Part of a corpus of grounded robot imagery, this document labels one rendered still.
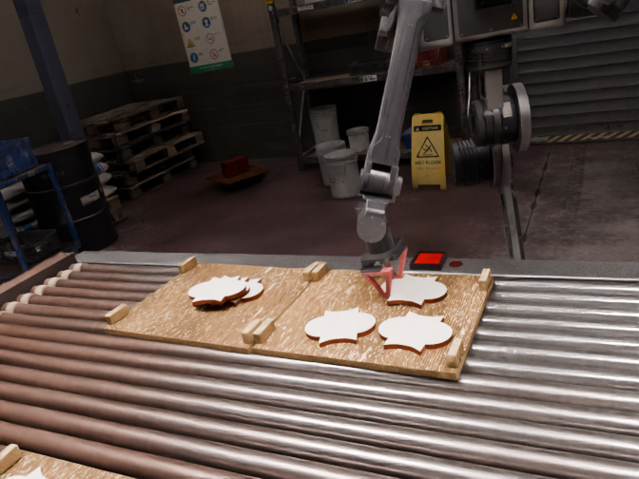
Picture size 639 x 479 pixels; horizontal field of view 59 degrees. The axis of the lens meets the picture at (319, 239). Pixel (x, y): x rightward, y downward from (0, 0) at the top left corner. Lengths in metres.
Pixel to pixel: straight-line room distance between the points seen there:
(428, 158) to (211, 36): 3.21
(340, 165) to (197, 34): 2.88
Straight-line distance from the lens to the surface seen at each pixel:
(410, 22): 1.13
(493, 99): 1.74
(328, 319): 1.16
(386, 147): 1.13
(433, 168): 4.76
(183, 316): 1.35
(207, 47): 6.97
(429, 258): 1.40
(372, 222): 1.08
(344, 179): 4.87
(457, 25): 1.69
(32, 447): 1.18
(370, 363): 1.04
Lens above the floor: 1.53
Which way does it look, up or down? 22 degrees down
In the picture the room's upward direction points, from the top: 11 degrees counter-clockwise
